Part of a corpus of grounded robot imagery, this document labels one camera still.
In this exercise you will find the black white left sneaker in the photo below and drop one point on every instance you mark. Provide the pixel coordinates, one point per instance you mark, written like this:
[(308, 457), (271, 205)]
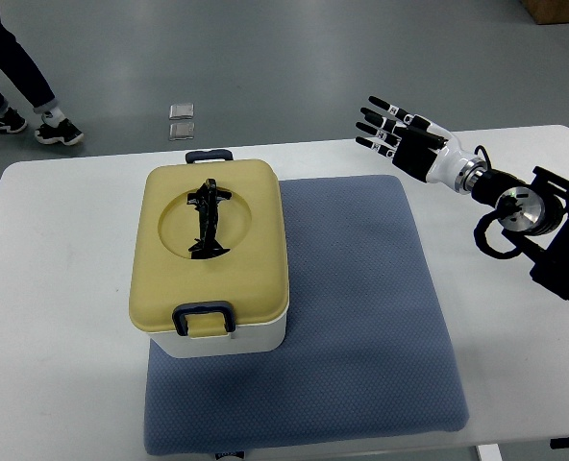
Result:
[(57, 128)]

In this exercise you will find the white table leg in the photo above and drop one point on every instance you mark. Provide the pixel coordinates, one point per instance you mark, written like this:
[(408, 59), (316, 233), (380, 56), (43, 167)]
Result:
[(489, 452)]

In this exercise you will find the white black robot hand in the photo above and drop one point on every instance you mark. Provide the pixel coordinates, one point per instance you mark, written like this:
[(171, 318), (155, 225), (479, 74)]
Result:
[(419, 147)]

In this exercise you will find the blue grey cushion mat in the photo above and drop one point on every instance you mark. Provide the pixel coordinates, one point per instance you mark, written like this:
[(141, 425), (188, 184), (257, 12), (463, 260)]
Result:
[(366, 352)]

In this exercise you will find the cardboard box corner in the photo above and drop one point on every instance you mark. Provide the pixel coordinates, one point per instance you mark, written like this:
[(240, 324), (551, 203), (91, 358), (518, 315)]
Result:
[(548, 12)]

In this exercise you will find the upper metal floor plate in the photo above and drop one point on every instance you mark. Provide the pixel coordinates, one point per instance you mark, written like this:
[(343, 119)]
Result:
[(180, 111)]

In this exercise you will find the person's left leg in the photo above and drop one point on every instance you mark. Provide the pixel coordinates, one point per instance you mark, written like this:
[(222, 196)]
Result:
[(22, 71)]

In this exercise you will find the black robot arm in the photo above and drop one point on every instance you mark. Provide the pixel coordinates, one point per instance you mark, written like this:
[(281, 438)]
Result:
[(530, 219)]

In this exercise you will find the white storage box base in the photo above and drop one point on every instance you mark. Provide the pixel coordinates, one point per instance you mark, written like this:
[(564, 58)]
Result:
[(262, 337)]

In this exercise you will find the yellow storage box lid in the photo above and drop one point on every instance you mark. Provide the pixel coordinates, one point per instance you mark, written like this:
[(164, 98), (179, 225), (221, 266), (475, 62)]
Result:
[(210, 249)]

